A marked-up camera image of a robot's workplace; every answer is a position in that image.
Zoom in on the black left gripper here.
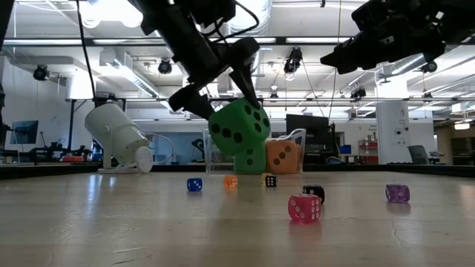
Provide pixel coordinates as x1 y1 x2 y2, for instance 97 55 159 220
168 22 261 120

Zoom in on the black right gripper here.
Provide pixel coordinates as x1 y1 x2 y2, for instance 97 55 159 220
320 0 447 75

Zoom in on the large green foam die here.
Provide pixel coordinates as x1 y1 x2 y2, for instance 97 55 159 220
233 142 267 175
207 97 272 157

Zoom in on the large orange foam die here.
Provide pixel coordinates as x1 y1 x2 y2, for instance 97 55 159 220
265 139 300 174

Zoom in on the small pink die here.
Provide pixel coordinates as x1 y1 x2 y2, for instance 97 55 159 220
287 193 323 224

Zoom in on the small purple die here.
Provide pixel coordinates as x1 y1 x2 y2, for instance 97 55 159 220
384 183 411 203

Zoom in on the clear plastic bin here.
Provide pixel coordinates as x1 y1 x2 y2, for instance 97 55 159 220
202 127 308 176

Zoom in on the black overhead beam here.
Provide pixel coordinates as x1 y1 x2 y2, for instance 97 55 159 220
0 36 475 47

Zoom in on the large black monitor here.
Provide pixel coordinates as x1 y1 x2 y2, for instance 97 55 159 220
285 113 335 165

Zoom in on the white round pillar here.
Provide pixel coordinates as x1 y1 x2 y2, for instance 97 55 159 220
375 100 413 165

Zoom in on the small blue die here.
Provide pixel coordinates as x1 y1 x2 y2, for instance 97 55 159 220
186 177 203 192

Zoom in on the red and white shelf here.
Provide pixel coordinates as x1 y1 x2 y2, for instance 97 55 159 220
357 139 380 165

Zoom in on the grey office chair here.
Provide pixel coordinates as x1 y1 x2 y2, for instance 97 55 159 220
407 144 445 165

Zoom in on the small black rounded die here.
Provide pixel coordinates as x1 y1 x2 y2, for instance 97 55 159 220
301 184 327 205

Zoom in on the white lamp cable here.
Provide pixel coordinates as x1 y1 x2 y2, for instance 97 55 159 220
142 132 175 166

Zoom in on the silver ceiling air duct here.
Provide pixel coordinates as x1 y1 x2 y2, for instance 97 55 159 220
237 0 274 37

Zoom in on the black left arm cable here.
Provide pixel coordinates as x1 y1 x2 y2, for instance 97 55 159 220
75 0 98 108

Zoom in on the wall screen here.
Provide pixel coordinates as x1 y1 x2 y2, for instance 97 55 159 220
10 119 40 145

